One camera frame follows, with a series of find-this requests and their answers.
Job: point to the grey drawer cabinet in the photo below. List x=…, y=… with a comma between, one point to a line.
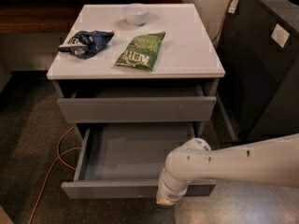
x=186, y=57

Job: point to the dark grey bin cabinet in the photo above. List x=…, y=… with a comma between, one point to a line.
x=260, y=89

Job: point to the white gripper with foam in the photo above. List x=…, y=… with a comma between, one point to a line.
x=169, y=194

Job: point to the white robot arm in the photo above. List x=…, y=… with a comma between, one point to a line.
x=274, y=161

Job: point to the green chip bag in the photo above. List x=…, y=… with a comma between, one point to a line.
x=142, y=52

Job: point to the grey drawer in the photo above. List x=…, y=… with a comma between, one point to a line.
x=112, y=105
x=121, y=161

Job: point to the blue crumpled chip bag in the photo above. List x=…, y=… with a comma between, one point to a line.
x=85, y=45

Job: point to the white paper label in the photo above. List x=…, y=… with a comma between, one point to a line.
x=280, y=35

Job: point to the white bowl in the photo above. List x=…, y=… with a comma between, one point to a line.
x=136, y=14

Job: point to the grey top drawer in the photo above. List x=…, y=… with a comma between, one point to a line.
x=112, y=105

